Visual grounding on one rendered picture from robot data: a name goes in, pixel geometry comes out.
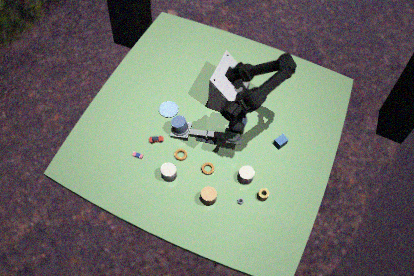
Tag orange ring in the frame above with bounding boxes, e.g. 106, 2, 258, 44
202, 162, 215, 175
174, 149, 187, 161

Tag blue box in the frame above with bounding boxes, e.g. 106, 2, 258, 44
273, 133, 288, 150

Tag brown cylinder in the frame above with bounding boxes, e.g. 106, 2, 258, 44
200, 187, 217, 206

